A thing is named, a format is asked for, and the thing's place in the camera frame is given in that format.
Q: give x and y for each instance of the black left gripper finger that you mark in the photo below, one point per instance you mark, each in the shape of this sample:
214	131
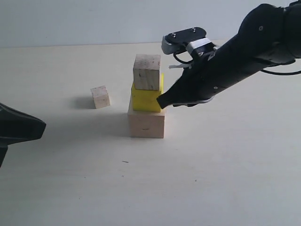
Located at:
3	152
17	127

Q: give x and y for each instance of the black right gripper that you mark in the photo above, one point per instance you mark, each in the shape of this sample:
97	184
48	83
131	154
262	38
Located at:
258	44

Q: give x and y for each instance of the yellow painted wooden cube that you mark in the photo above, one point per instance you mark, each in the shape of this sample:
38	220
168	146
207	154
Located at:
146	100

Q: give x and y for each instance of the large light wooden cube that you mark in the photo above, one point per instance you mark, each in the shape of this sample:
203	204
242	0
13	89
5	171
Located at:
145	124

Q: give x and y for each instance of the medium plain wooden cube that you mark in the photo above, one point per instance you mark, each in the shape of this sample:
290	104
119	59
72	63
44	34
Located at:
146	72

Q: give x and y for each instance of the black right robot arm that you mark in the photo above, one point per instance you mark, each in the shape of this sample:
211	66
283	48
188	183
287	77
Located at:
292	39

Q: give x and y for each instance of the small wooden cube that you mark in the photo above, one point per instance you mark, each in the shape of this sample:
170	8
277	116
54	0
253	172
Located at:
100	96

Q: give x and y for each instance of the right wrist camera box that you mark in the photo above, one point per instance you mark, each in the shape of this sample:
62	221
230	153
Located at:
192	40

